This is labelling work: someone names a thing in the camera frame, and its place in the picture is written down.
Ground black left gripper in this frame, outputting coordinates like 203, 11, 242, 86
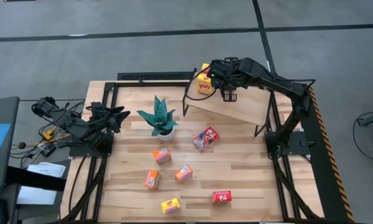
94, 106, 132, 131

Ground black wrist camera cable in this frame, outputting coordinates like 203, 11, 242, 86
188, 63, 221, 101

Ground black cable bundle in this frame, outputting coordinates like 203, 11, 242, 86
11, 123, 72, 161

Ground red Froot Loops cereal box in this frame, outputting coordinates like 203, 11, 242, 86
211, 190, 233, 205
192, 126, 221, 153

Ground black floor cable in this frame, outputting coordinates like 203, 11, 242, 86
352, 110, 373, 163

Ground green plant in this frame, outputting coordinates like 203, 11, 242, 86
136, 95, 178, 142

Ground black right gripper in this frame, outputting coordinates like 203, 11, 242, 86
210, 60, 242, 102

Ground black mat with hazard stripes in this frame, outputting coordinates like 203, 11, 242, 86
290, 83, 356, 223

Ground small black device box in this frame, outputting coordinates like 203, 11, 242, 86
39, 143, 57, 157

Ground black perforated strip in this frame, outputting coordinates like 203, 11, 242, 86
117, 72, 196, 82

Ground dark grey panel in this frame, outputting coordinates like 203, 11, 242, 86
0, 96, 21, 192

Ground black beam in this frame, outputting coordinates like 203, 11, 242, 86
5, 166, 67, 192

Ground black aluminium table frame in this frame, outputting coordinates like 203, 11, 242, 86
60, 80, 323, 224

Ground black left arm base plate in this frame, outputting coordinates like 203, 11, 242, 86
68, 133, 114, 157

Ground yellow connector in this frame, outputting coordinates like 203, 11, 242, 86
42, 126, 57, 141

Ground wooden shelf with black legs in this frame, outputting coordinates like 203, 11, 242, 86
182, 67, 274, 138

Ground orange Frosted Mini-Wheats cereal box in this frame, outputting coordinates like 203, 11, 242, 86
152, 147, 172, 166
143, 169, 162, 190
174, 164, 194, 184

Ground white paper sheets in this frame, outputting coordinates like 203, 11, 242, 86
17, 161, 67, 205

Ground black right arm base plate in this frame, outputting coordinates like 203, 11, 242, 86
265, 129, 311, 156

